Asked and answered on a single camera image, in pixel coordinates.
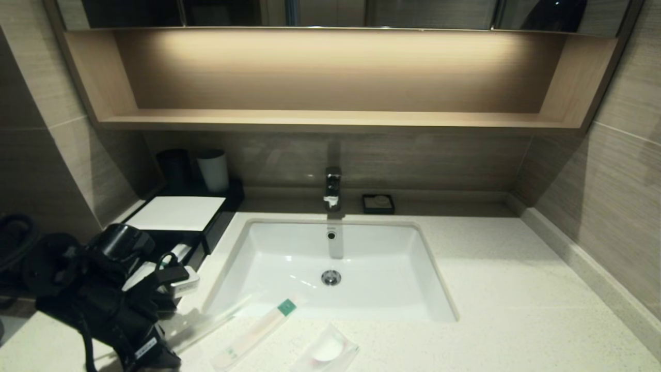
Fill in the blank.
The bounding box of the translucent toothbrush packet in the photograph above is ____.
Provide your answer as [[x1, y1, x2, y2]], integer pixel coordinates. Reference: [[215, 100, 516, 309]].
[[168, 296, 254, 352]]

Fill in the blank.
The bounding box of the black amenity box white top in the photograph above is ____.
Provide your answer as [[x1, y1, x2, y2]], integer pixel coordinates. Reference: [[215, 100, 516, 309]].
[[124, 178, 245, 255]]

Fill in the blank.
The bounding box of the folded white plastic packet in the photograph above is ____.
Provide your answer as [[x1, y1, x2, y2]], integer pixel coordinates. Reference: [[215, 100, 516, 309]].
[[123, 261, 158, 291]]

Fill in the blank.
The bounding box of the comb packet green band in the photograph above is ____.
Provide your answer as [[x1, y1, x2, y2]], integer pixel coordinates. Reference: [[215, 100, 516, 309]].
[[211, 297, 301, 371]]

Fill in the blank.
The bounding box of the black cup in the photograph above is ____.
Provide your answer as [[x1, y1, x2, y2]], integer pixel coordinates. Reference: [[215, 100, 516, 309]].
[[155, 148, 192, 190]]

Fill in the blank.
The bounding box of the square clear white packet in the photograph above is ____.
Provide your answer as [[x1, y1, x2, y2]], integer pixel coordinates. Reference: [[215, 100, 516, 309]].
[[289, 324, 361, 372]]

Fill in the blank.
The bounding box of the white cup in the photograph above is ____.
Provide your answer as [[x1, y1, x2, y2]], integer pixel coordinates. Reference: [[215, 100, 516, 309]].
[[195, 149, 229, 193]]

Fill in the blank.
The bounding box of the white ceramic sink basin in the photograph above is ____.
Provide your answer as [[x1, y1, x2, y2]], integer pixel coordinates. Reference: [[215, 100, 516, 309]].
[[201, 218, 460, 323]]

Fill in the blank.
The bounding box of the chrome sink faucet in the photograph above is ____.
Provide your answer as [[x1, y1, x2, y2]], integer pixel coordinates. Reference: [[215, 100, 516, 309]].
[[323, 165, 343, 211]]

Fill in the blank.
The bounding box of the black square soap dish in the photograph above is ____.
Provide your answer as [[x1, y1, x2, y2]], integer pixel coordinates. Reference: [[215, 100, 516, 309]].
[[362, 193, 396, 214]]

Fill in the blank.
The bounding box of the mirror cabinet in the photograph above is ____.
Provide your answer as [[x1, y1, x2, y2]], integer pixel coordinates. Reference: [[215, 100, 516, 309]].
[[52, 0, 637, 35]]

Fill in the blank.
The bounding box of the left wrist camera silver front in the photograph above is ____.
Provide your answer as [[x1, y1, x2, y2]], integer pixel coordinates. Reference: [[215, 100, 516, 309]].
[[155, 265, 201, 298]]

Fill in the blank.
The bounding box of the wooden wall shelf niche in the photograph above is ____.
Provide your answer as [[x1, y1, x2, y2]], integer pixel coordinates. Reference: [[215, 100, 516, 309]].
[[44, 26, 646, 136]]

